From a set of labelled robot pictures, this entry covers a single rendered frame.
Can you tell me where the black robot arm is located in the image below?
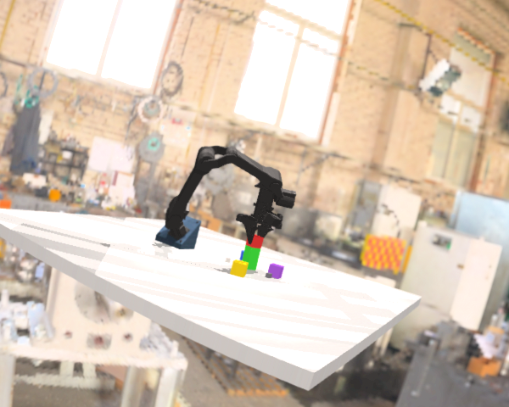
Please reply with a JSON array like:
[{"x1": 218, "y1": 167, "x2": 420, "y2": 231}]
[{"x1": 165, "y1": 146, "x2": 296, "y2": 240}]

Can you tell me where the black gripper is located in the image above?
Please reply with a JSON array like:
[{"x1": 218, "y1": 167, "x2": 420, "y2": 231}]
[{"x1": 236, "y1": 201, "x2": 274, "y2": 244}]

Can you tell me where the yellow block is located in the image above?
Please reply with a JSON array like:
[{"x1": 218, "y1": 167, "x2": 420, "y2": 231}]
[{"x1": 230, "y1": 260, "x2": 249, "y2": 277}]

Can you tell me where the green block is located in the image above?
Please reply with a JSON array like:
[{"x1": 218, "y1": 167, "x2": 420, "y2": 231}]
[
  {"x1": 242, "y1": 256, "x2": 259, "y2": 270},
  {"x1": 243, "y1": 245, "x2": 260, "y2": 260}
]

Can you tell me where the red block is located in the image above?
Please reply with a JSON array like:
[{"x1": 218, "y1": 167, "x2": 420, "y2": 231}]
[{"x1": 245, "y1": 235, "x2": 264, "y2": 248}]

